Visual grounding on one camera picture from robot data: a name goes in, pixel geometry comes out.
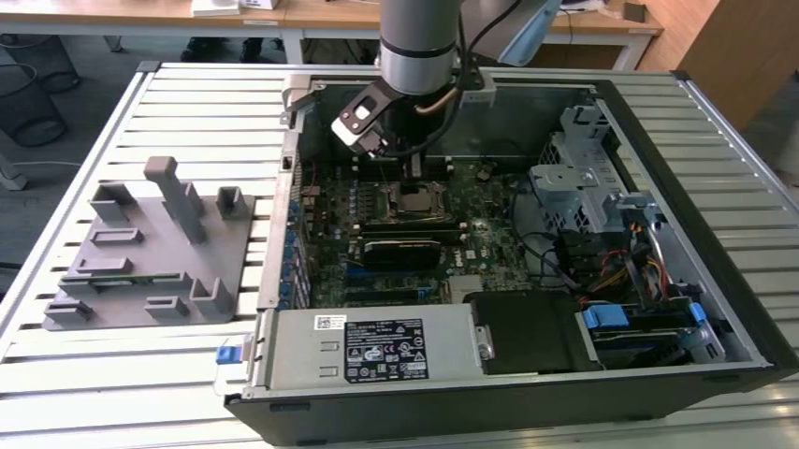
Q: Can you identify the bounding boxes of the silver green CPU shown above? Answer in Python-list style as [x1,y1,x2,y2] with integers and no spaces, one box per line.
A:
[398,190,438,214]

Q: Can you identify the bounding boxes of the metal CPU socket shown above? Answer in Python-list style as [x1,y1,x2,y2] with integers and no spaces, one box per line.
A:
[380,181,452,222]

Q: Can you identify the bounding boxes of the black RAM slot bank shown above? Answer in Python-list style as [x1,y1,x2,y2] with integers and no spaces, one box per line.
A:
[358,222,468,244]
[349,156,456,173]

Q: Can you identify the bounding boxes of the black graphics card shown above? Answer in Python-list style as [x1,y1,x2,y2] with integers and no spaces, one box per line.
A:
[360,238,441,273]

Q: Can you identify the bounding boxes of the metal drive cage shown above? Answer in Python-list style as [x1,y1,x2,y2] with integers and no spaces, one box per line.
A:
[527,105,667,238]

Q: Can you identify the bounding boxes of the green motherboard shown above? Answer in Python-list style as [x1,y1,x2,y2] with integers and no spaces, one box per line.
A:
[297,156,536,311]

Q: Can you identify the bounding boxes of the silver chipset heat sink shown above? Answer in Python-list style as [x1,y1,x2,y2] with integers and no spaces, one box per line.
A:
[445,274,485,301]

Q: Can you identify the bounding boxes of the wooden desk white legs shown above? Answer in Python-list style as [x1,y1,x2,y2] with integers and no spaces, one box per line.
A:
[0,0,294,65]
[282,0,667,71]

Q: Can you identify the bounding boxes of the black expansion slot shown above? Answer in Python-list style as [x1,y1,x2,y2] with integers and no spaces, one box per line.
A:
[344,289,426,304]

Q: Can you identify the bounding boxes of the grey plastic parts rack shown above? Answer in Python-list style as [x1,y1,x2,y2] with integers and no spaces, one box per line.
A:
[40,155,258,332]

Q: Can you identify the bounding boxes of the black plastic fan shroud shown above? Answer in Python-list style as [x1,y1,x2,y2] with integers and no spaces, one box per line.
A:
[466,289,601,376]

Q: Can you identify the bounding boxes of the silver power supply box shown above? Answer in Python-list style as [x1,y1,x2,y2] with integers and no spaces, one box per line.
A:
[244,303,496,390]

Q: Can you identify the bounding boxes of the blue disk carrier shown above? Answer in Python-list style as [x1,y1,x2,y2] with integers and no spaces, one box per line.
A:
[579,302,629,334]

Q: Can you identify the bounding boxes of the brown wooden cabinet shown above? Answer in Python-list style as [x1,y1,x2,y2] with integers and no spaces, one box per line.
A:
[636,0,799,135]

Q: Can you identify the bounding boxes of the green RAM stick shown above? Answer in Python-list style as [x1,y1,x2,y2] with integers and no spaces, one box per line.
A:
[90,275,157,286]

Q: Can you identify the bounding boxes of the black disk bay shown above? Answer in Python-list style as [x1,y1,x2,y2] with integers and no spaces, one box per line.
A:
[585,326,693,369]

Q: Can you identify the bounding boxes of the black open PC case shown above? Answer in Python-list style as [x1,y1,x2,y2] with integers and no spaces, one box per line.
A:
[210,69,799,448]

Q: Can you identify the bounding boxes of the white stand foot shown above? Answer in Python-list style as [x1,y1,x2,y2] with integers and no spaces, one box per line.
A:
[0,152,29,192]

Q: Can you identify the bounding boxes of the tan flexible hose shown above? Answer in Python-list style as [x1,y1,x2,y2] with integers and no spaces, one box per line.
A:
[414,86,461,116]

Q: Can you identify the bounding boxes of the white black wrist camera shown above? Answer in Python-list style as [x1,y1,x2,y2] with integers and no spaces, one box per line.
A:
[328,81,404,160]

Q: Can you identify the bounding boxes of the grey case handle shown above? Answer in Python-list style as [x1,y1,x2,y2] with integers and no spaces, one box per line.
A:
[278,76,314,130]

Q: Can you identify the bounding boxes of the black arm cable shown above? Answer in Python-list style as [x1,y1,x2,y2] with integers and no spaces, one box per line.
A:
[398,0,529,158]

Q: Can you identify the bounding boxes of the coloured power wire bundle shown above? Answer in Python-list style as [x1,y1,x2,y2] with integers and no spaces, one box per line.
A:
[576,224,672,303]

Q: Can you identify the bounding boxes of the black wire mesh bin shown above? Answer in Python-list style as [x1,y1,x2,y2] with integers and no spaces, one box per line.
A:
[0,35,82,94]
[0,63,68,147]

